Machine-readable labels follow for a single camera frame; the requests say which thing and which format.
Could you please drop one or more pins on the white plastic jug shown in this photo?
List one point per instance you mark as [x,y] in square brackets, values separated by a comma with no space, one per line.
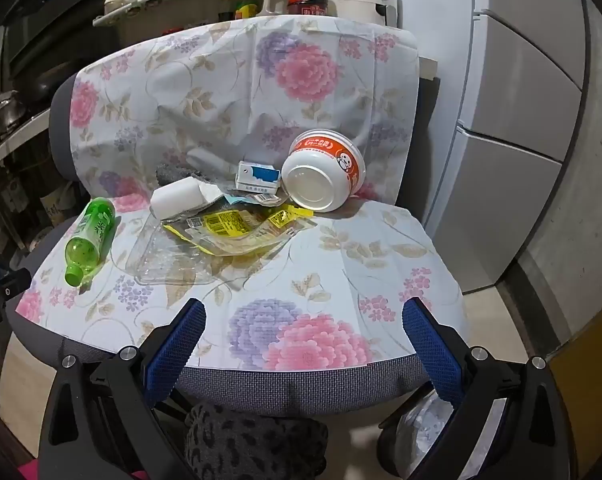
[273,5]

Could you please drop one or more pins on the large yellow plastic wrapper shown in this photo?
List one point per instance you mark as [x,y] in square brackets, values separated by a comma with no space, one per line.
[226,222]

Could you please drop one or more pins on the yellow label bottle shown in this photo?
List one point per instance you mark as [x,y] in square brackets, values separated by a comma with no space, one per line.
[246,7]

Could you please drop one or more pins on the black range hood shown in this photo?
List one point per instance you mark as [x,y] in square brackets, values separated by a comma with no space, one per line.
[56,10]

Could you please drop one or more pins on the floral cloth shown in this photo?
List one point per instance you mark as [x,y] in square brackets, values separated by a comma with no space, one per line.
[306,280]

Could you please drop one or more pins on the white pink plate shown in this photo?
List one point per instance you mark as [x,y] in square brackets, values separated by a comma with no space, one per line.
[311,185]

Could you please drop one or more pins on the person's leopard print leg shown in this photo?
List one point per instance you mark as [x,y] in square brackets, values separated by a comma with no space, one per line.
[256,440]

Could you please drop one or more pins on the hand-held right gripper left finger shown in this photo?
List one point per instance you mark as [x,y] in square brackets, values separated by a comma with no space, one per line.
[178,340]

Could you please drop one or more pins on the clear plastic container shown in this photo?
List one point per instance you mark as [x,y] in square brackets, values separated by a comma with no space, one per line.
[166,260]

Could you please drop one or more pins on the bin with white plastic bag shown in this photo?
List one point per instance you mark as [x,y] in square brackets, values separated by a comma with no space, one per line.
[421,430]

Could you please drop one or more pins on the glass shelf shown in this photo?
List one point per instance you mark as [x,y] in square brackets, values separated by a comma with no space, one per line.
[181,2]

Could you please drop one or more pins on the yellow board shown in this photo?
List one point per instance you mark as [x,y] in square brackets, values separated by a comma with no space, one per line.
[591,385]

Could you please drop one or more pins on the pink garment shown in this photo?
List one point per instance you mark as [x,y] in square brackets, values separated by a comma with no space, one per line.
[36,472]

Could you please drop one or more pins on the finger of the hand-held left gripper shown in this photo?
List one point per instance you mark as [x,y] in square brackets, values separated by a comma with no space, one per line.
[8,282]

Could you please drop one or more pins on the small yellow plastic wrapper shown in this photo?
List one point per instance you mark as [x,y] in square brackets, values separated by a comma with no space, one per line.
[281,217]

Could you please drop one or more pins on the light blue wrapper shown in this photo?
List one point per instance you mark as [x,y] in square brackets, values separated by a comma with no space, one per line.
[246,200]

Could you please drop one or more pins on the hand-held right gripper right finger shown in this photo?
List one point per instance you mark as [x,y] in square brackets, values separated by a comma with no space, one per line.
[431,345]

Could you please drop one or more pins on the white and blue carton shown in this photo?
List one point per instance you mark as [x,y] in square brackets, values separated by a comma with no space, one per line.
[256,175]

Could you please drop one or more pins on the dark bottle yellow cap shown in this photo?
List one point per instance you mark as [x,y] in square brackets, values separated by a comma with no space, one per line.
[225,7]

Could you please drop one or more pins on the white printed bag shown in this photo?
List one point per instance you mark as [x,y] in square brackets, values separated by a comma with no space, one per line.
[58,207]

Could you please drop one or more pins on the green plastic bottle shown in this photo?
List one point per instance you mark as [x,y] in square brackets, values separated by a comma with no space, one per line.
[91,235]

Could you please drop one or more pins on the silver refrigerator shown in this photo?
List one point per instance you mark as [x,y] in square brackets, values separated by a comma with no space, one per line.
[511,110]

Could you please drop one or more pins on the metal pot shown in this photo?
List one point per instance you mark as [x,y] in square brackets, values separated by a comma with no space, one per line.
[6,112]

